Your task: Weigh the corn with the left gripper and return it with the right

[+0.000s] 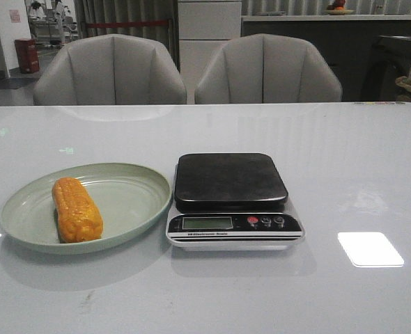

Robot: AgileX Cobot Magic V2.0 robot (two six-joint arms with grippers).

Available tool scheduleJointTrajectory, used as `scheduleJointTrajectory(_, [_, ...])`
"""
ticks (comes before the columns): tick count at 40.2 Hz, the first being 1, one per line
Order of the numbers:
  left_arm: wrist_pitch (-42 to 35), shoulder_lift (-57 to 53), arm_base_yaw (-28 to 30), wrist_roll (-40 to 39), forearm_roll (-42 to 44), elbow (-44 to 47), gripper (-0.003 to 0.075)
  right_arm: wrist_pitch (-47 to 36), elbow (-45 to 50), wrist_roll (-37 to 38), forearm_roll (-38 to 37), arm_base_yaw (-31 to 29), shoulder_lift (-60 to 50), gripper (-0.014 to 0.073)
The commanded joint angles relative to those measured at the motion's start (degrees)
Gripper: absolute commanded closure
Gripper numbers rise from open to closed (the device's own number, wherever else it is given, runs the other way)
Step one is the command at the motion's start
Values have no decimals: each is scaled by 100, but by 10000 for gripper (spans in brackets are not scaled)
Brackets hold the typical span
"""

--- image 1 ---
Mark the white drawer cabinet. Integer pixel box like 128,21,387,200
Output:
178,1,242,103

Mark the orange corn cob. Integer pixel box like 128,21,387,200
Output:
52,177,104,243

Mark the grey armchair on left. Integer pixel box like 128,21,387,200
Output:
33,34,187,106

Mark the dark counter with white top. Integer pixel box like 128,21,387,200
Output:
241,14,411,102

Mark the fruit bowl on counter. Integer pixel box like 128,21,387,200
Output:
325,0,354,15

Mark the black silver kitchen scale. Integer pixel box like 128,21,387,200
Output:
166,152,305,251

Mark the grey armchair on right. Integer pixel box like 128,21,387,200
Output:
194,34,342,104

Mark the pale green round plate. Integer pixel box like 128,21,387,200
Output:
0,163,171,255

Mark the dark appliance at right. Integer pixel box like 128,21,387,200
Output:
360,35,411,102

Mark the red bin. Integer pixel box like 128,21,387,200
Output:
15,38,40,74

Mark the grey armchair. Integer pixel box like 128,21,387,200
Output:
194,34,342,104
33,34,187,106

